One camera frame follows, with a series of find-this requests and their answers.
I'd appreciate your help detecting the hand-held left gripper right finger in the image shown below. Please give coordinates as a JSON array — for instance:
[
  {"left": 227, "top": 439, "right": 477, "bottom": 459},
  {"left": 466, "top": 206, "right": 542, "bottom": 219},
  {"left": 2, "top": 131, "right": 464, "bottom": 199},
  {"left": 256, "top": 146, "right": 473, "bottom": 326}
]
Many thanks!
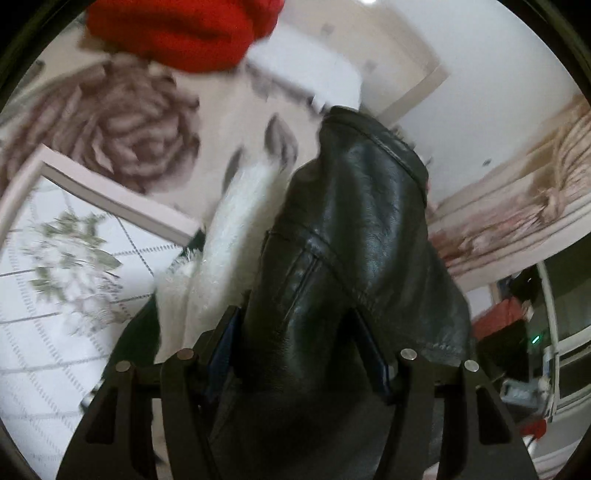
[{"left": 352, "top": 309, "right": 539, "bottom": 480}]

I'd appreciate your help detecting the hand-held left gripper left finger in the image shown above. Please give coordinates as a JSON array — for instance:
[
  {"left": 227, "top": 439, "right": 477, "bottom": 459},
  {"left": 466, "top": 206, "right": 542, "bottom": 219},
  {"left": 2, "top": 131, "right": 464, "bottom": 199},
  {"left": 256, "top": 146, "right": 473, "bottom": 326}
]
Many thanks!
[{"left": 55, "top": 305, "right": 245, "bottom": 480}]

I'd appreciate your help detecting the black leather jacket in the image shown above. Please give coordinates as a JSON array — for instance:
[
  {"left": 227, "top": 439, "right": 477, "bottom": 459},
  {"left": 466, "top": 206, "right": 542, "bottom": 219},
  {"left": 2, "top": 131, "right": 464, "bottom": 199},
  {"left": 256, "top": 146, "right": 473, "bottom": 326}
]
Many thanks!
[{"left": 208, "top": 105, "right": 476, "bottom": 480}]

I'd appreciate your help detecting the green folded garment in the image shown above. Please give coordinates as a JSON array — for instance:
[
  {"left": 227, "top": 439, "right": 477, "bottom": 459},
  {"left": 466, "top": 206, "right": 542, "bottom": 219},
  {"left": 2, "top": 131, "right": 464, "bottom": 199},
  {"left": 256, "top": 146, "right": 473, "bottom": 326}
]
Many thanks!
[{"left": 108, "top": 228, "right": 208, "bottom": 384}]

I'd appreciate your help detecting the white folded sweater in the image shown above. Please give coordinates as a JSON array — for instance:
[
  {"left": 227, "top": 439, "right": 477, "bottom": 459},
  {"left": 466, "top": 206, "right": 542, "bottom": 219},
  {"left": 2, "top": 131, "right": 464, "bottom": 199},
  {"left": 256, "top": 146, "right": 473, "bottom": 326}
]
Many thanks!
[{"left": 154, "top": 157, "right": 296, "bottom": 365}]

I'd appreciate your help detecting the red padded jacket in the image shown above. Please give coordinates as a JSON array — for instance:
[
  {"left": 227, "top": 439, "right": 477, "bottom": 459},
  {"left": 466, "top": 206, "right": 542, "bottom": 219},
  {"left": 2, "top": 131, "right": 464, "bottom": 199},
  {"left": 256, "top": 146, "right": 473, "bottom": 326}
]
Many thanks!
[{"left": 471, "top": 295, "right": 527, "bottom": 342}]

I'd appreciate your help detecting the white quilted mat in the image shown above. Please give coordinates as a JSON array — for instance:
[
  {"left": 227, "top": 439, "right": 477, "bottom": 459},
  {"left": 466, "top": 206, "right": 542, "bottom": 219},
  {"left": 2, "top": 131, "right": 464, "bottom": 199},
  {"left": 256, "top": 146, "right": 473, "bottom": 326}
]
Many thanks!
[{"left": 0, "top": 143, "right": 204, "bottom": 480}]

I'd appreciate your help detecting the pink floral curtain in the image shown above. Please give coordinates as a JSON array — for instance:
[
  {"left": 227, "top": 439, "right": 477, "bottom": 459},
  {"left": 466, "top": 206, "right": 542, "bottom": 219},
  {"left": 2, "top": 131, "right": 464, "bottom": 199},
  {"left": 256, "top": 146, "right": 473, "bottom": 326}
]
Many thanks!
[{"left": 427, "top": 92, "right": 591, "bottom": 278}]

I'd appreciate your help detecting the floral blanket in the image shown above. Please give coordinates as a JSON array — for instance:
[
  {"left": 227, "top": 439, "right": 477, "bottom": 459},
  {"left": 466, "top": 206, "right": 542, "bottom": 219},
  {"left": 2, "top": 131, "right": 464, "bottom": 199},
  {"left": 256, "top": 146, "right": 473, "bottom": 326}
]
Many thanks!
[{"left": 0, "top": 9, "right": 324, "bottom": 232}]

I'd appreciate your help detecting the white pillow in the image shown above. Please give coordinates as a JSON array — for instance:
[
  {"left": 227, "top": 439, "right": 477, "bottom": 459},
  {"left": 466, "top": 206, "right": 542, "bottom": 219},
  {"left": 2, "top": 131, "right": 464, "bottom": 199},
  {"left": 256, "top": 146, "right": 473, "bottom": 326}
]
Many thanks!
[{"left": 245, "top": 23, "right": 361, "bottom": 114}]

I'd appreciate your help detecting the red quilt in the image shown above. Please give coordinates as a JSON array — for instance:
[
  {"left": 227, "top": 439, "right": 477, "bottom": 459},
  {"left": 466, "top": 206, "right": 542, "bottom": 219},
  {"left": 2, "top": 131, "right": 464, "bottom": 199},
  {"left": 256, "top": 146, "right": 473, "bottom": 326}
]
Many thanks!
[{"left": 85, "top": 0, "right": 282, "bottom": 75}]

